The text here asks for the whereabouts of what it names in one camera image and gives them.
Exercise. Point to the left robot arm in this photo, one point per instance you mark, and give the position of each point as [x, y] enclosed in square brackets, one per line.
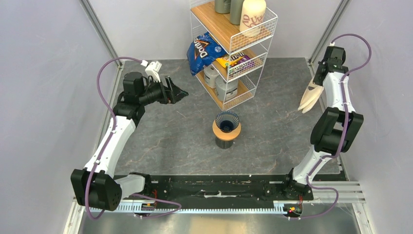
[94, 185]

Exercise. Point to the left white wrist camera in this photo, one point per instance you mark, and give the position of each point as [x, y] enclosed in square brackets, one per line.
[152, 69]

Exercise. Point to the dark glass carafe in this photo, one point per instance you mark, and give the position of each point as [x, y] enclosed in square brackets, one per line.
[223, 144]

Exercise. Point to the grey canister lower shelf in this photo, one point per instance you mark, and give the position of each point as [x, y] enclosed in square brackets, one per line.
[226, 90]

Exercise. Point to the wooden ring dripper stand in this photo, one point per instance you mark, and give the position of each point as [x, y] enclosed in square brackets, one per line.
[226, 136]

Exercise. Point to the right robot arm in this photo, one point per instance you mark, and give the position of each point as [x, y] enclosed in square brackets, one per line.
[336, 129]

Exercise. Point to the blue ribbed coffee dripper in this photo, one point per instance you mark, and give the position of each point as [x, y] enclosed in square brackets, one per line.
[227, 121]

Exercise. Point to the cream white bottle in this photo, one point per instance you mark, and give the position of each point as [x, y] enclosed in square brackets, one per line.
[252, 15]

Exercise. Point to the blue Doritos chip bag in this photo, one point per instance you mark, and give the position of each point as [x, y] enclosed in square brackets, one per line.
[202, 52]

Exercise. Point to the aluminium rail frame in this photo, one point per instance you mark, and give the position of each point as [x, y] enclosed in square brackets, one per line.
[341, 210]

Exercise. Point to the white wire shelf rack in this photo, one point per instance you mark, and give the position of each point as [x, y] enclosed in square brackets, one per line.
[203, 18]

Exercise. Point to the paper coffee filter stack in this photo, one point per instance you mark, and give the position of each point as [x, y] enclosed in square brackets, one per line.
[310, 96]

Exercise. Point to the yellow M&M candy bag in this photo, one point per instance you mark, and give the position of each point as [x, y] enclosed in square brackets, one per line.
[228, 61]

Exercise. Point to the grey green bottle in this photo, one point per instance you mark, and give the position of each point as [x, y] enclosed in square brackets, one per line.
[222, 6]
[236, 11]

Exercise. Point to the white canister lower shelf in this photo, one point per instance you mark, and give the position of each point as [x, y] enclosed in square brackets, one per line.
[210, 75]

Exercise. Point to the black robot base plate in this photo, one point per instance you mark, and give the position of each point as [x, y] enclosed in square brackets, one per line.
[226, 192]

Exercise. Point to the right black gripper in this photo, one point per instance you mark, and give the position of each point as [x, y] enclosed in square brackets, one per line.
[317, 80]

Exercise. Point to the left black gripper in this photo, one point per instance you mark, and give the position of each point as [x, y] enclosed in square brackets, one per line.
[172, 95]

